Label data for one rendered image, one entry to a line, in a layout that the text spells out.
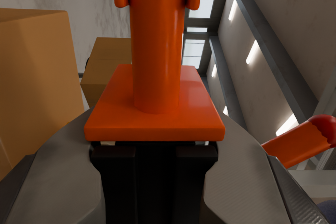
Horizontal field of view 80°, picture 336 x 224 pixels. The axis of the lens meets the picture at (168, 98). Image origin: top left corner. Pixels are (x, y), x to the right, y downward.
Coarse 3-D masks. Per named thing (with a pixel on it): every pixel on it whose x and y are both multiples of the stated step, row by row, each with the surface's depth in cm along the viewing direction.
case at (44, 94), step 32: (0, 32) 16; (32, 32) 21; (64, 32) 28; (0, 64) 17; (32, 64) 21; (64, 64) 28; (0, 96) 17; (32, 96) 21; (64, 96) 28; (0, 128) 17; (32, 128) 21; (0, 160) 17
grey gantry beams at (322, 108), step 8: (328, 80) 227; (328, 88) 227; (328, 96) 227; (320, 104) 238; (328, 104) 229; (320, 112) 238; (328, 112) 234; (312, 160) 267; (296, 168) 278; (304, 168) 278; (312, 168) 265
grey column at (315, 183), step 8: (296, 176) 173; (304, 176) 173; (312, 176) 173; (320, 176) 173; (328, 176) 174; (304, 184) 166; (312, 184) 166; (320, 184) 166; (328, 184) 166; (312, 192) 170; (320, 192) 170; (328, 192) 170
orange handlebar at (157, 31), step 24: (120, 0) 7; (144, 0) 7; (168, 0) 7; (192, 0) 7; (144, 24) 7; (168, 24) 7; (144, 48) 8; (168, 48) 8; (144, 72) 8; (168, 72) 8; (144, 96) 9; (168, 96) 9
